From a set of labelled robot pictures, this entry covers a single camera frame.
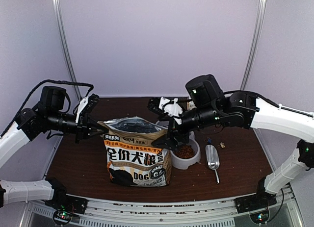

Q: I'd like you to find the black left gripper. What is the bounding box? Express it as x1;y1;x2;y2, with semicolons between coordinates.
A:
46;109;108;143

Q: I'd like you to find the dog food bag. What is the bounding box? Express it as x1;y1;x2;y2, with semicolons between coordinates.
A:
98;117;172;187

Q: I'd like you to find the metal scoop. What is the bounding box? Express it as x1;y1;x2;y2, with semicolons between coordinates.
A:
205;145;220;184

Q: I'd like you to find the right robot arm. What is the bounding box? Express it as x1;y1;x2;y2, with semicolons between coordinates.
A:
148;75;314;208

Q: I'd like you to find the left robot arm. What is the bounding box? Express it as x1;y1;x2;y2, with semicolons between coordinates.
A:
0;81;108;210

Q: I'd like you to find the grey double pet bowl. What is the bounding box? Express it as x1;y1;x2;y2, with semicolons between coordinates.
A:
171;131;201;170

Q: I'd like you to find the brown dog kibble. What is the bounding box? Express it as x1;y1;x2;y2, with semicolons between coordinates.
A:
174;145;195;159

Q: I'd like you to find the patterned white mug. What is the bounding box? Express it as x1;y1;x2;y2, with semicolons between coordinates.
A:
187;101;196;110

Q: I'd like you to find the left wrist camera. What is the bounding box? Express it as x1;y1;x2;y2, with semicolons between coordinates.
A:
75;94;100;124

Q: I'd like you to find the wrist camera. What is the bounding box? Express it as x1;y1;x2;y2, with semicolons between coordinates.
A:
147;97;183;119
75;94;100;124

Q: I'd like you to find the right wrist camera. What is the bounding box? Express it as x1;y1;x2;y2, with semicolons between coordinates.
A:
147;97;183;119

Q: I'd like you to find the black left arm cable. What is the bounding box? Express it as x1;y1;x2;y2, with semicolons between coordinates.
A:
0;79;94;137

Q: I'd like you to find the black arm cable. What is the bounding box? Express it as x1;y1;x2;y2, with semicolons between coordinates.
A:
223;90;314;117
0;79;94;137

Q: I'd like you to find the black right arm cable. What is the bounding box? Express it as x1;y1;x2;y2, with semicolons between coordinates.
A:
223;90;314;117

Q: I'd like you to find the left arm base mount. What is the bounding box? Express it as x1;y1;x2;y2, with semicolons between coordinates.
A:
44;196;88;227

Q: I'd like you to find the front aluminium rail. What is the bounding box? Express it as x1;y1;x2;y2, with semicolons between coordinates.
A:
24;187;302;227

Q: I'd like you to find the left aluminium frame post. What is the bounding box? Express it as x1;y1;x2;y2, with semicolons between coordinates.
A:
51;0;81;100

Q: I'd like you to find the aluminium frame post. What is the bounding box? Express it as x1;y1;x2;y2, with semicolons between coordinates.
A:
51;0;81;100
240;0;267;90

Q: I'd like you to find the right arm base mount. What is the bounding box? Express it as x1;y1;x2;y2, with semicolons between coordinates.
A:
235;194;277;225

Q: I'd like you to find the right aluminium frame post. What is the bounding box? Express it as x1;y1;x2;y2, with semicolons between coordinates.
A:
240;0;267;90

